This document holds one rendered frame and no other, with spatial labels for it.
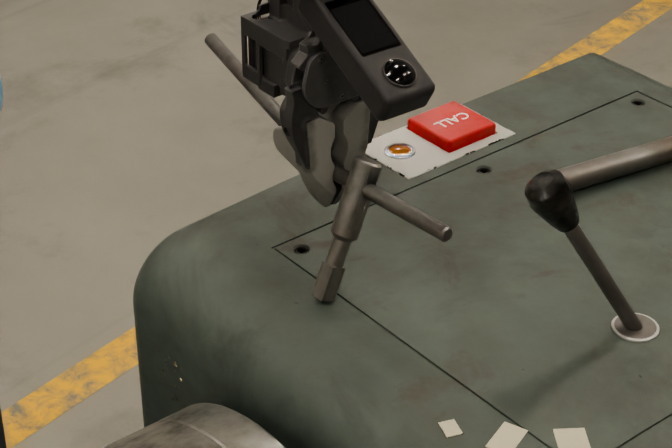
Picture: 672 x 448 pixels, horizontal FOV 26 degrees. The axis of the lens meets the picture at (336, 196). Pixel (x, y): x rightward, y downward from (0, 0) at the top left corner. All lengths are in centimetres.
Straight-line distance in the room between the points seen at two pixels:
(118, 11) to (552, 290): 364
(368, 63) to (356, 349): 22
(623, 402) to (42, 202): 278
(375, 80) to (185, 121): 303
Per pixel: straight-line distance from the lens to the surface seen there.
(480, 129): 136
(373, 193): 109
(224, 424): 106
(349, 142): 113
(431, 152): 134
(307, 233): 122
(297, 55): 107
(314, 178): 112
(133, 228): 358
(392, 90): 102
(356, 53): 103
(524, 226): 124
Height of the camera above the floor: 192
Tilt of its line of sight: 32 degrees down
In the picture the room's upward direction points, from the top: straight up
